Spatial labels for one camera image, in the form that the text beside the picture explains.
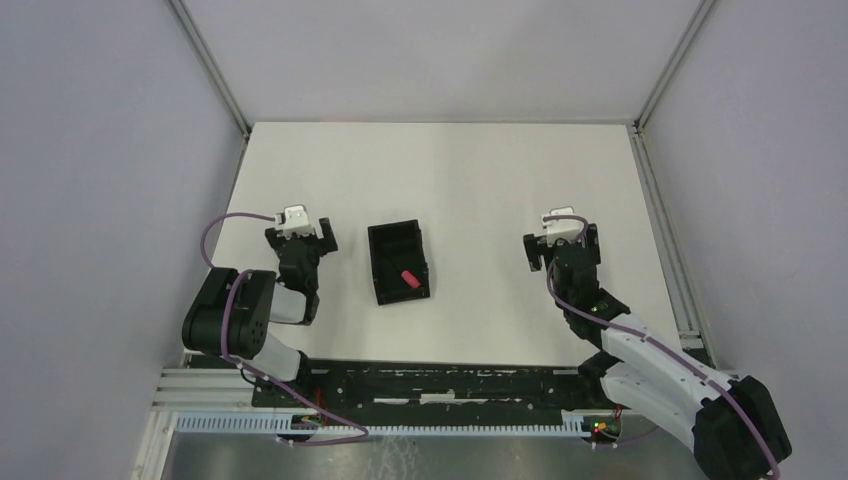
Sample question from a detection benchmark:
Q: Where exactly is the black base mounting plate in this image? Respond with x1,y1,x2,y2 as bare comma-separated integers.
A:
292,359,615,427

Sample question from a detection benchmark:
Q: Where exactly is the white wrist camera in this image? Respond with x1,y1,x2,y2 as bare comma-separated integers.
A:
541,206,589,246
274,204,316,240

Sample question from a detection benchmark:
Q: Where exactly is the aluminium front rail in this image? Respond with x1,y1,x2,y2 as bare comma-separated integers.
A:
151,368,752,416

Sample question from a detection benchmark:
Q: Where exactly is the black plastic bin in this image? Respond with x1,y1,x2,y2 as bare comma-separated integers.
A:
367,219,430,306

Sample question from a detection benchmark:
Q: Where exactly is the right aluminium corner post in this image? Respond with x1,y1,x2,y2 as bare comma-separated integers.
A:
633,0,719,132

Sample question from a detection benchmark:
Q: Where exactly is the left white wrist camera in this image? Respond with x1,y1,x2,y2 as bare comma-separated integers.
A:
274,204,316,240

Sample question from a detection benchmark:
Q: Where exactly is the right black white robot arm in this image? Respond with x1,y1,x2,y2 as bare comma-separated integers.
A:
523,213,792,479

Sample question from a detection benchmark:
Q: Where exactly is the aluminium corner post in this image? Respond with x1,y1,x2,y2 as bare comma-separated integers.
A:
633,0,719,132
165,0,252,142

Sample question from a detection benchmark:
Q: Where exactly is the right aluminium side rail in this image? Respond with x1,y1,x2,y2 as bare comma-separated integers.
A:
627,121,715,367

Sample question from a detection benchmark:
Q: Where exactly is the white slotted cable duct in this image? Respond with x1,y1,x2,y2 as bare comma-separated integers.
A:
174,412,590,439

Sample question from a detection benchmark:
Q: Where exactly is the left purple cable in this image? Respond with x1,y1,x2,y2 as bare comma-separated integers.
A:
200,211,370,448

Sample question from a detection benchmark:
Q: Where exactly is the left aluminium corner post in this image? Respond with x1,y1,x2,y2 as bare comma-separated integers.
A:
165,0,252,142

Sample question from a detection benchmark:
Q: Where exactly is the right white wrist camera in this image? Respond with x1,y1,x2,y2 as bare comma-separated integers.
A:
541,206,589,246

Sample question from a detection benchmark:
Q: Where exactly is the red handled screwdriver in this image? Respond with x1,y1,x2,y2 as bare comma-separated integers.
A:
396,267,422,289

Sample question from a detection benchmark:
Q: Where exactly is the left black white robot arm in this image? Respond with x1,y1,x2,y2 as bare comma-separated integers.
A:
181,214,338,384

